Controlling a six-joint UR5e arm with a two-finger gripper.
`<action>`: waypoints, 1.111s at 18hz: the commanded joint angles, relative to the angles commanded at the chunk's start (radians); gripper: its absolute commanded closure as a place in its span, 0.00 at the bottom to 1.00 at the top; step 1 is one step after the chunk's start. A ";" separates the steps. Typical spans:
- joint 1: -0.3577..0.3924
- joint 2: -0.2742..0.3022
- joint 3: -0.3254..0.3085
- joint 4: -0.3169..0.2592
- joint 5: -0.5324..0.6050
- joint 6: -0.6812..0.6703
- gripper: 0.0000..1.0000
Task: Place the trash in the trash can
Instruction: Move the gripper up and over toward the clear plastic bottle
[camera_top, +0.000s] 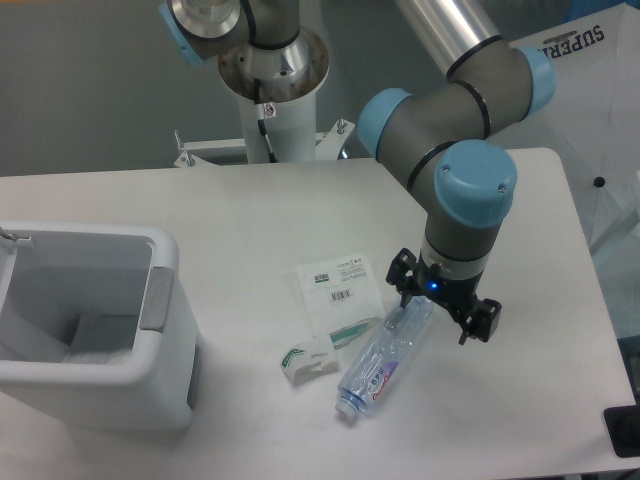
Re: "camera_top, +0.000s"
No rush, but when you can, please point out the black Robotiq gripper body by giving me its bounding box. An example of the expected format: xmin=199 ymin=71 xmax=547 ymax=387
xmin=413 ymin=258 xmax=481 ymax=323

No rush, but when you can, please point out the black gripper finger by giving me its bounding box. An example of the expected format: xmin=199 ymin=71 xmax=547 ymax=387
xmin=458 ymin=299 xmax=502 ymax=345
xmin=386 ymin=248 xmax=417 ymax=308

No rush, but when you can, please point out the white plastic wrapper with barcode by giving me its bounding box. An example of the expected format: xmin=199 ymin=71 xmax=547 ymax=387
xmin=280 ymin=253 xmax=385 ymax=387

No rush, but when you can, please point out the clear crushed plastic water bottle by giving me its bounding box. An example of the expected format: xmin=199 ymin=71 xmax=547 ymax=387
xmin=335 ymin=296 xmax=434 ymax=425

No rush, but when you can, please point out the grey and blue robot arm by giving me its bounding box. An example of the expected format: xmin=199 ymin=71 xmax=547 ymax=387
xmin=159 ymin=1 xmax=556 ymax=341

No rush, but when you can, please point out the white trash can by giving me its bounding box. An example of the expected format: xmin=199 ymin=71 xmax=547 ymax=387
xmin=1 ymin=220 xmax=201 ymax=431

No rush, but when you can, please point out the black device at table edge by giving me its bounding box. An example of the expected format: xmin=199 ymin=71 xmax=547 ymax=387
xmin=603 ymin=405 xmax=639 ymax=458

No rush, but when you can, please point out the white Superior umbrella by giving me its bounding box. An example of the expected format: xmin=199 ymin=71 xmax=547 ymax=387
xmin=493 ymin=1 xmax=639 ymax=278

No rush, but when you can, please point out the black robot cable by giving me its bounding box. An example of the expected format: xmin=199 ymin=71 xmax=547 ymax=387
xmin=253 ymin=79 xmax=279 ymax=164

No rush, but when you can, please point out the white robot pedestal with base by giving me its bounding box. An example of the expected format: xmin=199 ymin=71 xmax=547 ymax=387
xmin=174 ymin=27 xmax=355 ymax=167

